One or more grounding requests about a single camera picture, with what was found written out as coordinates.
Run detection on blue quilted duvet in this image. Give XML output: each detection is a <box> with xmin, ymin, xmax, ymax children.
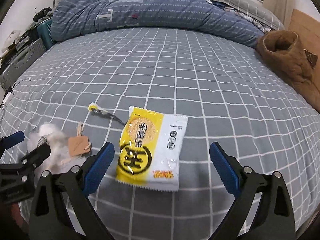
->
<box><xmin>51</xmin><ymin>0</ymin><xmax>263</xmax><ymax>48</ymax></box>

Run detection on small yellow wrapper strip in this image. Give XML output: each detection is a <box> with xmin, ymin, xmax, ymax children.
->
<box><xmin>87</xmin><ymin>102</ymin><xmax>126</xmax><ymax>126</ymax></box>

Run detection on grey checked bed sheet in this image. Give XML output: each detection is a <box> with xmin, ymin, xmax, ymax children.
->
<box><xmin>1</xmin><ymin>28</ymin><xmax>319</xmax><ymax>239</ymax></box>

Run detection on grey suitcase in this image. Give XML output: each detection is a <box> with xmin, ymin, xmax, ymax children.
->
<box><xmin>1</xmin><ymin>38</ymin><xmax>46</xmax><ymax>92</ymax></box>

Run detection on grey checked pillow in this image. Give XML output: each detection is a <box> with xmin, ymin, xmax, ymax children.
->
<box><xmin>207</xmin><ymin>0</ymin><xmax>285</xmax><ymax>33</ymax></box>

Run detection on wooden headboard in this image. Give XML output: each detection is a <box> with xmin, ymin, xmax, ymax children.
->
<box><xmin>287</xmin><ymin>8</ymin><xmax>320</xmax><ymax>61</ymax></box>

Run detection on white charger adapter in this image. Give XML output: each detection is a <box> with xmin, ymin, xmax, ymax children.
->
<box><xmin>3</xmin><ymin>92</ymin><xmax>13</xmax><ymax>105</ymax></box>

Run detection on yellow white snack packet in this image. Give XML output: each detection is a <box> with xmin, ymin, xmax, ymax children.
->
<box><xmin>116</xmin><ymin>106</ymin><xmax>188</xmax><ymax>192</ymax></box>

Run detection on brown fleece jacket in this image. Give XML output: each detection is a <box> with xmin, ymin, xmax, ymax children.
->
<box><xmin>256</xmin><ymin>30</ymin><xmax>319</xmax><ymax>111</ymax></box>

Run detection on brown paper tag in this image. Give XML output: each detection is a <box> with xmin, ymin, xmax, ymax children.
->
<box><xmin>68</xmin><ymin>122</ymin><xmax>92</xmax><ymax>157</ymax></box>

